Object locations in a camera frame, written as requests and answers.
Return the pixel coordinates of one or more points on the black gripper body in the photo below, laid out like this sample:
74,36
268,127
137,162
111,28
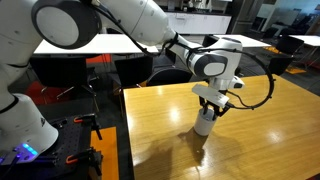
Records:
210,104

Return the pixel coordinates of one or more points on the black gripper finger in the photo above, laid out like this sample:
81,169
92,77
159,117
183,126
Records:
216,112
204,108

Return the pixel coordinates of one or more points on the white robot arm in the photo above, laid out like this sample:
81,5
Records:
71,24

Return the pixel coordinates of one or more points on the white ceramic mug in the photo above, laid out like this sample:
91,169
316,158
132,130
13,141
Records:
204,122

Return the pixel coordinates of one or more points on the black round chair back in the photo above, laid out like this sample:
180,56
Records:
169,76

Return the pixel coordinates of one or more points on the white table middle background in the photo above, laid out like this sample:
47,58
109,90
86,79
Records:
246,41

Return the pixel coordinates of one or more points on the white table background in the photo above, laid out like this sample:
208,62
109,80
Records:
311,40
100,44
246,41

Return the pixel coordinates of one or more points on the black chair centre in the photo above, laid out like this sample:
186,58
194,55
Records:
131,72

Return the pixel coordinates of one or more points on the white cabinet counter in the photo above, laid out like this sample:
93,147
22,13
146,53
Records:
199,24

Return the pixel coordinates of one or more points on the black chair right background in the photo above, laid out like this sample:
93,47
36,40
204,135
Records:
287,47

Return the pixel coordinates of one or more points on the white table left background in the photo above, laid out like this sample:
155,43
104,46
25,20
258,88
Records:
100,44

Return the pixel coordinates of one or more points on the white table right background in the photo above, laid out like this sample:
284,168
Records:
311,40

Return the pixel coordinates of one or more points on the black chair near left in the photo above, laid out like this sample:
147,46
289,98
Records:
64,72

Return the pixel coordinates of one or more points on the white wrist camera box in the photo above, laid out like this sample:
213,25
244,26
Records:
210,94

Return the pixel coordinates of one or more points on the orange handled clamp upper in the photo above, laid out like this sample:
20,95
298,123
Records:
89,119

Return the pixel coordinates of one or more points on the orange handled clamp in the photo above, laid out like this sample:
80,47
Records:
89,119
91,156

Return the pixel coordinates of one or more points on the orange handled clamp lower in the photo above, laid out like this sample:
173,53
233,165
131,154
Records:
91,156

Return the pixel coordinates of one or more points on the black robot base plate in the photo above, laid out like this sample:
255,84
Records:
56,146

